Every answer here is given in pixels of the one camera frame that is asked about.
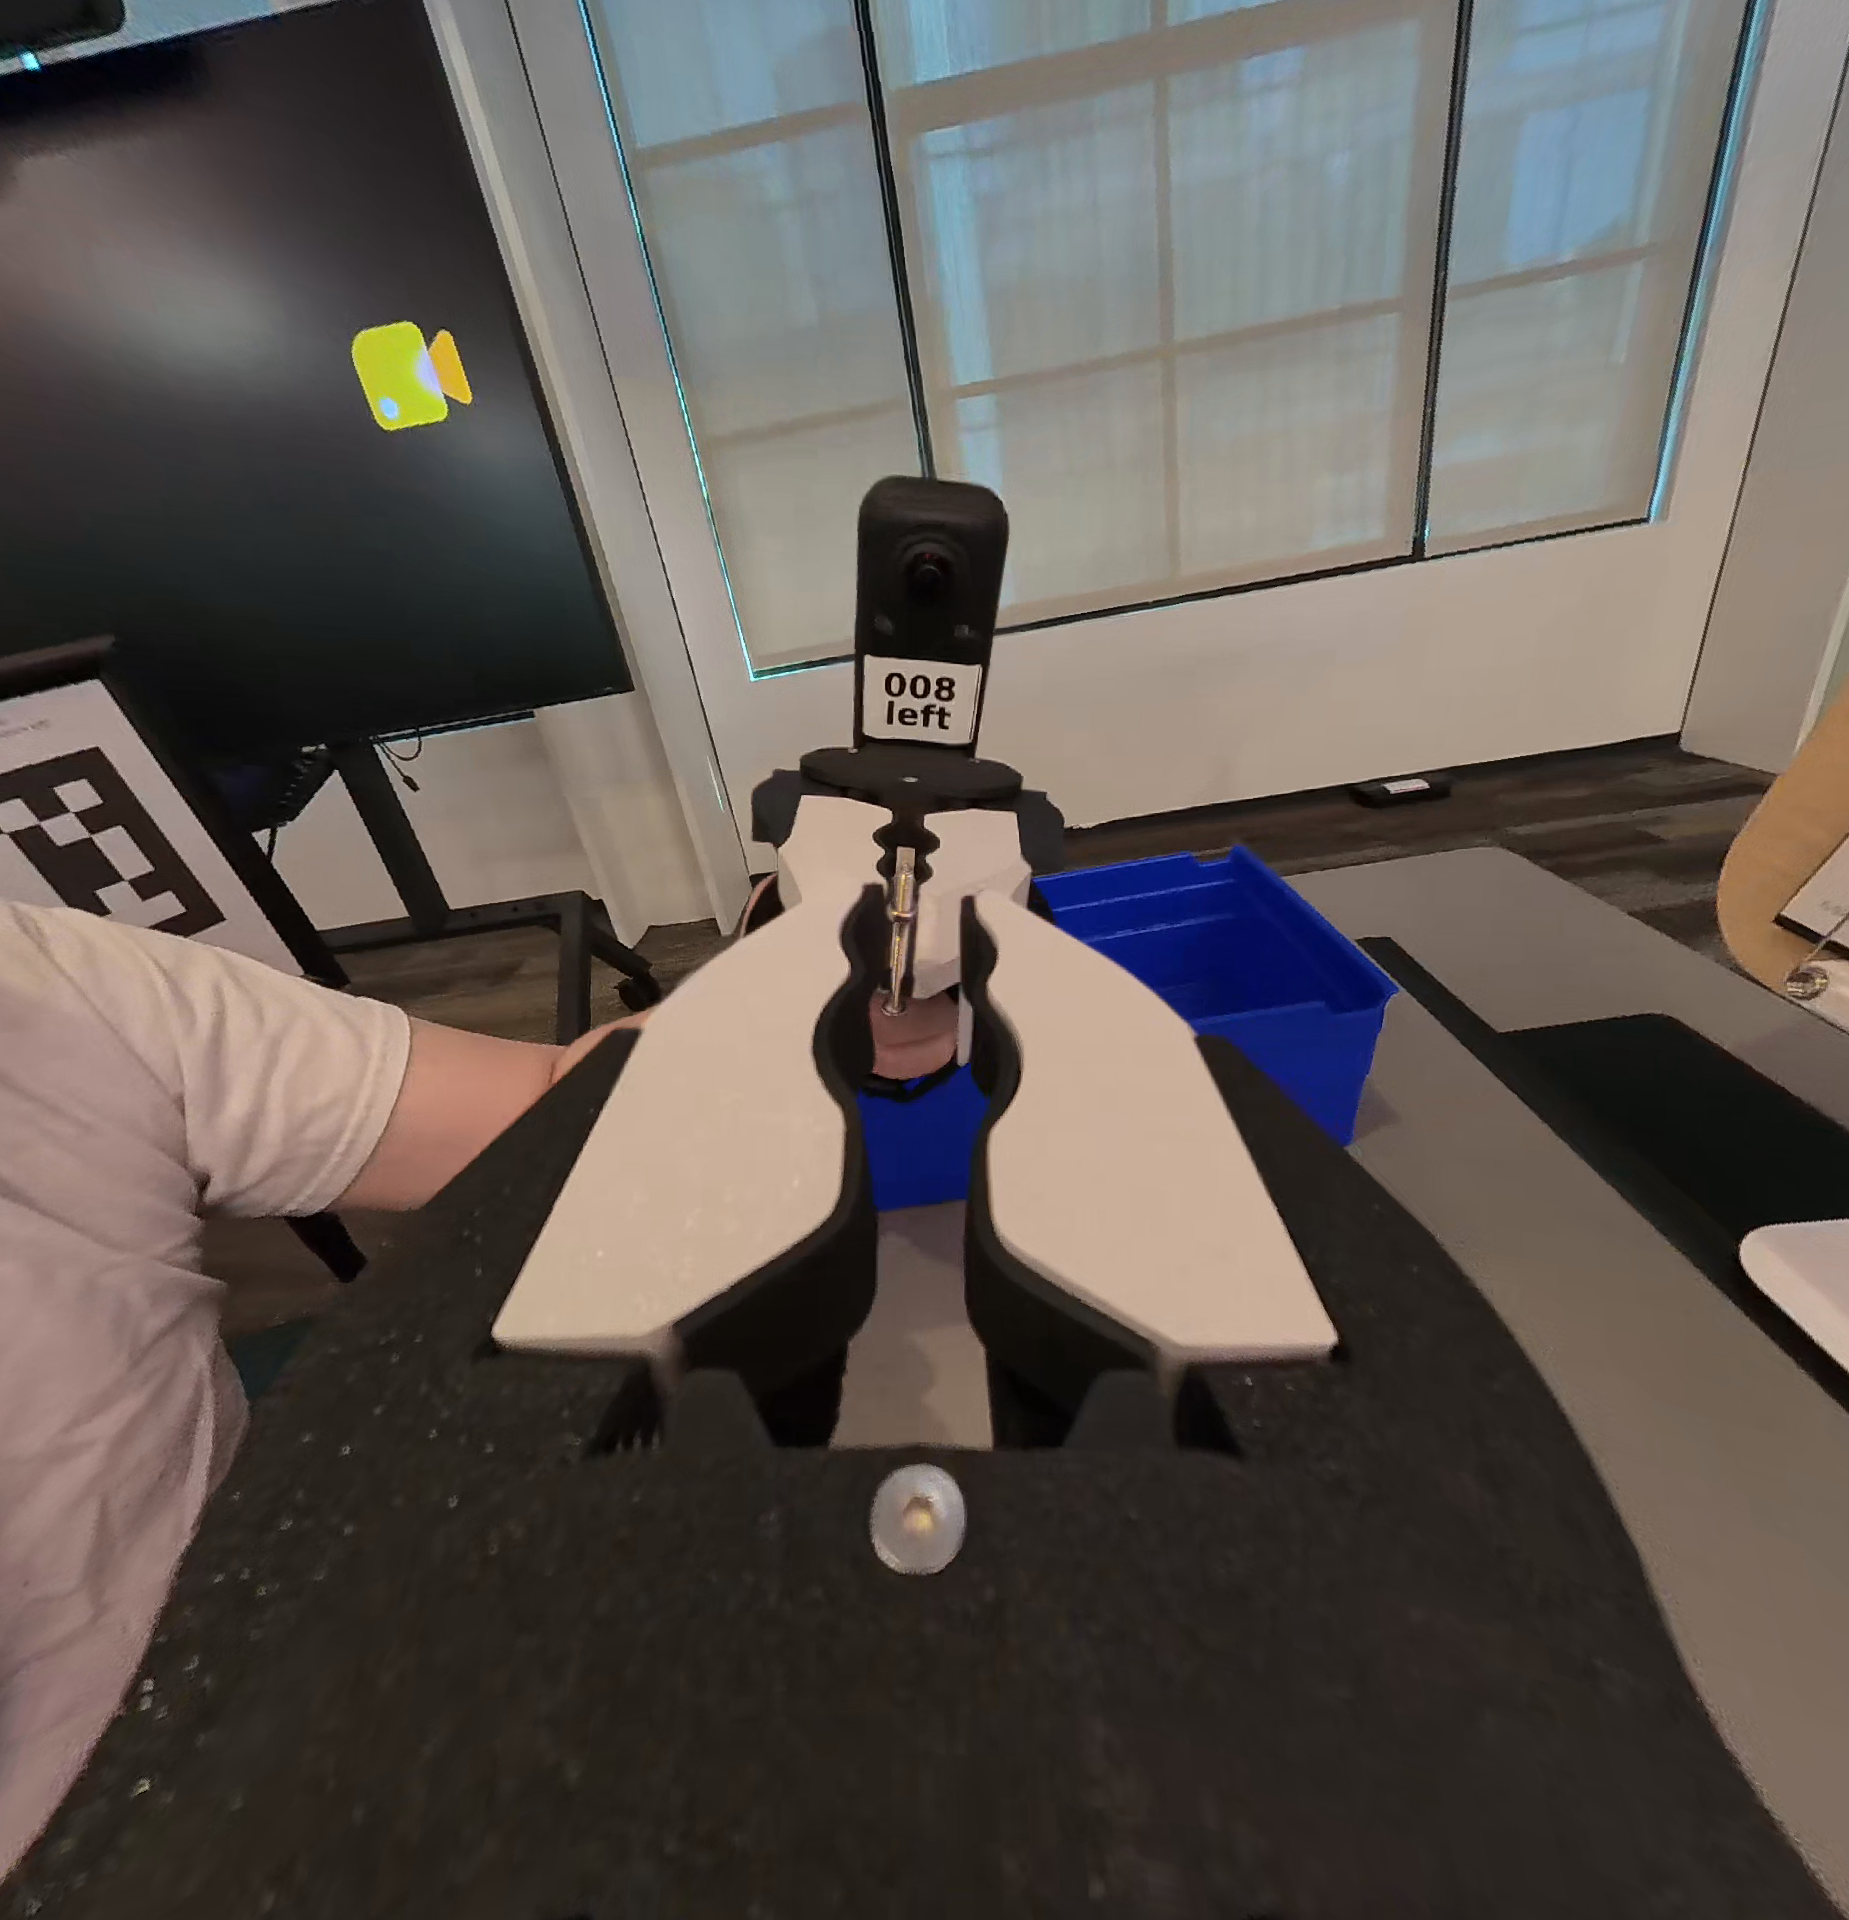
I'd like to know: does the black video bar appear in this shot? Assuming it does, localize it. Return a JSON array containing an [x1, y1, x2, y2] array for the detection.
[[0, 0, 125, 67]]

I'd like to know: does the person's left hand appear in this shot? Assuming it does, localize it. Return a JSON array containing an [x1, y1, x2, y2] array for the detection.
[[860, 998, 969, 1084]]

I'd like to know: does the large paned window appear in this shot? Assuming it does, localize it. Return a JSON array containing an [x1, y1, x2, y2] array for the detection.
[[579, 0, 1766, 676]]

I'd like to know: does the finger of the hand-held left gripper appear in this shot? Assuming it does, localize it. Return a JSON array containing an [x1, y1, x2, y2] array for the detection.
[[778, 795, 898, 919], [911, 811, 1034, 1002]]

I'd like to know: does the metal bolt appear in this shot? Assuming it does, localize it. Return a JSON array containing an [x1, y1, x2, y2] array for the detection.
[[876, 847, 920, 1022]]

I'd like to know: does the white rounded pad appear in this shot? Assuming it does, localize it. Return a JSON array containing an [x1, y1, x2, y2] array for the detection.
[[1742, 1218, 1849, 1405]]

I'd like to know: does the blue plastic bin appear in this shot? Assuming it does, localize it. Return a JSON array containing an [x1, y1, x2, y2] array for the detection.
[[858, 843, 1399, 1213]]

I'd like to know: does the black television stand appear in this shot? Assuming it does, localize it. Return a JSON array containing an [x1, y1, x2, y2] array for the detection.
[[233, 719, 663, 1022]]

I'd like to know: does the black television screen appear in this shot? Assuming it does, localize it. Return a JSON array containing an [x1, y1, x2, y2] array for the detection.
[[0, 0, 636, 766]]

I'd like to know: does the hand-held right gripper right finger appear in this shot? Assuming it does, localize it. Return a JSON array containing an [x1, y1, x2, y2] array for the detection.
[[958, 893, 1340, 1370]]

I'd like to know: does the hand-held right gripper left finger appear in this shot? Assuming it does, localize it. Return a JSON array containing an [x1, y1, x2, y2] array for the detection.
[[493, 882, 885, 1373]]

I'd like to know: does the framed marker sign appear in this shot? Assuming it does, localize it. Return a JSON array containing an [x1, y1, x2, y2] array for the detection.
[[0, 635, 310, 978]]

